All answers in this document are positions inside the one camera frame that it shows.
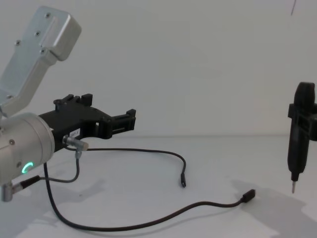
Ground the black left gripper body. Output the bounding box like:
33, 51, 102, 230
38, 105, 112, 153

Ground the black electric screwdriver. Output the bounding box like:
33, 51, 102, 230
287, 81, 317, 194

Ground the thin grey gripper cable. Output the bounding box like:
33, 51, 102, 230
44, 135, 90, 184

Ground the black cable with two plugs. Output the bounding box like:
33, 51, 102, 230
43, 147, 257, 229

